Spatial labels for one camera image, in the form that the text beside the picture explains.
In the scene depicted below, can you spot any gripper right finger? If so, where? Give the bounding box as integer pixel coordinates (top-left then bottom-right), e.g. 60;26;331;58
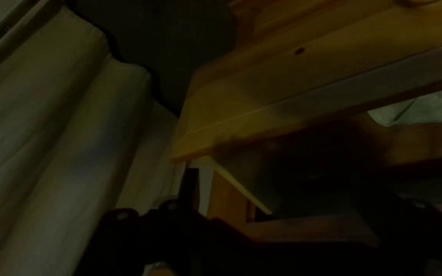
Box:
353;180;442;276

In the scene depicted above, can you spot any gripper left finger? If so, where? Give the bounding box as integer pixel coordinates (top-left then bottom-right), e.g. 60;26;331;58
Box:
73;168;229;276

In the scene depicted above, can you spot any beige mattress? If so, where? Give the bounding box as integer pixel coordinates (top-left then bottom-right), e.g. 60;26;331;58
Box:
0;6;187;276

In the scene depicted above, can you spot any wooden chest of drawers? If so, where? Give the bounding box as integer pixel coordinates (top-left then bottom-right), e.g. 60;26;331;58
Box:
169;0;442;250

